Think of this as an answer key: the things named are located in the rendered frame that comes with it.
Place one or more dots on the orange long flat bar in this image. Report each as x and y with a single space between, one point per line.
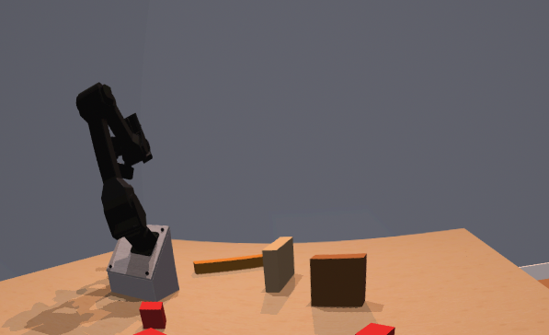
231 264

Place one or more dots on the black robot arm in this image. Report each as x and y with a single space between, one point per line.
122 209

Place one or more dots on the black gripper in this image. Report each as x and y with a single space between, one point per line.
126 171

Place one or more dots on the small red cube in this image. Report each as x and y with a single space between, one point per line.
153 315
376 329
150 331

